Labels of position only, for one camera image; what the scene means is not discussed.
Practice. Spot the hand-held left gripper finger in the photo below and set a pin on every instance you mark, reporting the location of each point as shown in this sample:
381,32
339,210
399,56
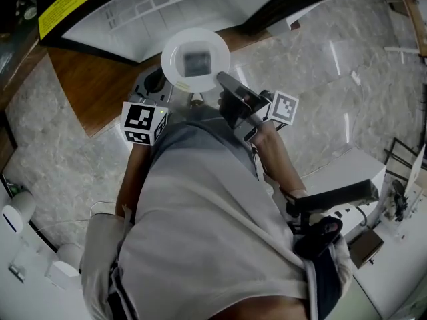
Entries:
143,88
163,93

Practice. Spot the white cylindrical device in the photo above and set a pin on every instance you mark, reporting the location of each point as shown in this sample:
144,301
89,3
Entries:
20,208

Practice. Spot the white rounded appliance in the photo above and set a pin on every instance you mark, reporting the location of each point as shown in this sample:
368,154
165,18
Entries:
66,265

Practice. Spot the white cabinet with black marks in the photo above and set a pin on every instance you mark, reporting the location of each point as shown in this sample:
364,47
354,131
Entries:
350,168

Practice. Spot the brown box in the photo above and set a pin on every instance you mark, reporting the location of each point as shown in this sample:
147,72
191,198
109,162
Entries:
365,248

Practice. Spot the person's face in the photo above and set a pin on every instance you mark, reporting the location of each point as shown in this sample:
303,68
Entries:
267,308

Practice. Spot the black appliance with yellow label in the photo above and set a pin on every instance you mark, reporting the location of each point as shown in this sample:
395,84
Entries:
133,18

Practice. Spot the white floor socket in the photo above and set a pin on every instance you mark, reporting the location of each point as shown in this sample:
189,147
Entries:
356,78

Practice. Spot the person's grey jeans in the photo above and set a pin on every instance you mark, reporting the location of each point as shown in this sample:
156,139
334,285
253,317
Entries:
200,138

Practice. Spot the person's right forearm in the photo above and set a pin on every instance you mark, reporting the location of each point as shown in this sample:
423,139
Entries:
280,165

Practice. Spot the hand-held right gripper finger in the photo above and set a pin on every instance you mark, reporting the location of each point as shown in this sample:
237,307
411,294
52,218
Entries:
233,110
240,90

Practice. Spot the person's right shoe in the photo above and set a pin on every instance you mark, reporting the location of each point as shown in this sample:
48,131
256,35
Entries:
197,99

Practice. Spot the person's left forearm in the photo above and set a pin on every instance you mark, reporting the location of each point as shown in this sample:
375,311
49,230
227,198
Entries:
133,178

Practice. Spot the wooden steps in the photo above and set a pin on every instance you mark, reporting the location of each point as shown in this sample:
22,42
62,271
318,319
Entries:
6,145

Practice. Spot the person's white shirt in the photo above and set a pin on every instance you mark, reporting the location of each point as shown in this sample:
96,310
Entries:
200,238

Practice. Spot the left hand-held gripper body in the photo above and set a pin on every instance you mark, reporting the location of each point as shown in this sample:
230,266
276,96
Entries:
140,122

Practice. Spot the white round plate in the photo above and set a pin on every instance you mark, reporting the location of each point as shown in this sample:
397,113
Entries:
171,62

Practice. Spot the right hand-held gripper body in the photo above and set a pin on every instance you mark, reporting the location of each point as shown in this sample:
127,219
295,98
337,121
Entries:
283,110

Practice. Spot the black metal frame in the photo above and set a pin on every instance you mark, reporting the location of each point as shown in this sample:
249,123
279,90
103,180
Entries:
400,152

